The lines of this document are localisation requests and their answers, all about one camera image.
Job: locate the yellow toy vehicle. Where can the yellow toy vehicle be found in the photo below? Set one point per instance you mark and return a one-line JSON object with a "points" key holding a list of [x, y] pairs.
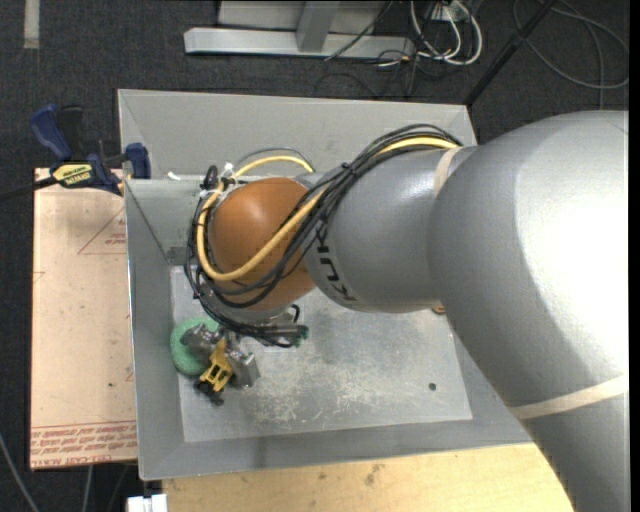
{"points": [[216, 371]]}

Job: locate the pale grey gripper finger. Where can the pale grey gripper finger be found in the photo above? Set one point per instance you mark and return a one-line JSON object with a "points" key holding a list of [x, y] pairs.
{"points": [[196, 338], [245, 369]]}

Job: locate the grey metal bin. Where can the grey metal bin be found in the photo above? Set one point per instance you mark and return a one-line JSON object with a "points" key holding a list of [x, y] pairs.
{"points": [[350, 380]]}

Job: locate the brown cardboard board, red print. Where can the brown cardboard board, red print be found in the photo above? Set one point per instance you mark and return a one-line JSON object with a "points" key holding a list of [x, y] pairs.
{"points": [[80, 310]]}

